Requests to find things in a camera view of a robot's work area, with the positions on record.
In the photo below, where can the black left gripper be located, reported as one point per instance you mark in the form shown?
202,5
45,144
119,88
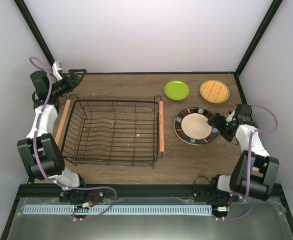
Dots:
76,79

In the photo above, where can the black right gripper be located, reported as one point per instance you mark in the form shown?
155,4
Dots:
218,124

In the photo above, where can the dark brown plate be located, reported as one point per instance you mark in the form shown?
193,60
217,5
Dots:
191,126

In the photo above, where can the yellow woven pattern plate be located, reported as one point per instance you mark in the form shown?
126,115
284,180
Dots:
214,91

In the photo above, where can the lime green plate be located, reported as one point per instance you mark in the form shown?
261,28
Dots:
176,90

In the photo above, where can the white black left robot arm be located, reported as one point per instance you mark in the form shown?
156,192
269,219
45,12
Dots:
39,152

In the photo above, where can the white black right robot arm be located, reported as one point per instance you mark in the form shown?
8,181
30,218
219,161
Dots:
255,172

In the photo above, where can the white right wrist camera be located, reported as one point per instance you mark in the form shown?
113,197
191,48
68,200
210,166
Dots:
231,115

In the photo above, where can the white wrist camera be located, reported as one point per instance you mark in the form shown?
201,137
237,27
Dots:
231,115
57,70

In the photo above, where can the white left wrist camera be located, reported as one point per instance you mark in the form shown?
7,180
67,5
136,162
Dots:
57,70

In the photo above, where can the black wire dish rack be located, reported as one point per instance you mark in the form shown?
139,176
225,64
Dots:
114,132

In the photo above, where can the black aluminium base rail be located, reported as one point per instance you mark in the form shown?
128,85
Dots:
201,193

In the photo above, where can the black enclosure frame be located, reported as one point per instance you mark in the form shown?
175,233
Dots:
272,10

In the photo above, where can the white slotted cable duct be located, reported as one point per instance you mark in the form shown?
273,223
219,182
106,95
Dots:
192,210

